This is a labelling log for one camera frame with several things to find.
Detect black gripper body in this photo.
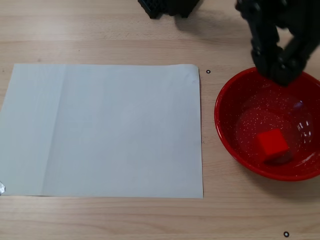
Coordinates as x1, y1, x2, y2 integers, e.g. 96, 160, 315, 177
259, 0, 320, 38

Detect red speckled bowl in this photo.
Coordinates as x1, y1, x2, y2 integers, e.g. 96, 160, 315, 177
214, 66, 320, 182

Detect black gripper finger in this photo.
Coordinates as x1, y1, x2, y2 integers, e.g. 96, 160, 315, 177
234, 0, 281, 79
271, 34, 320, 87

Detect white paper sheet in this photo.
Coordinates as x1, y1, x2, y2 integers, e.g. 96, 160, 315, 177
0, 63, 204, 200

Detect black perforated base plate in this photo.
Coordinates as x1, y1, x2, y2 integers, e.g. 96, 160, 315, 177
137, 0, 167, 20

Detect red cube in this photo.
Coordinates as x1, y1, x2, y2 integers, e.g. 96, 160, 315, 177
256, 128, 291, 163

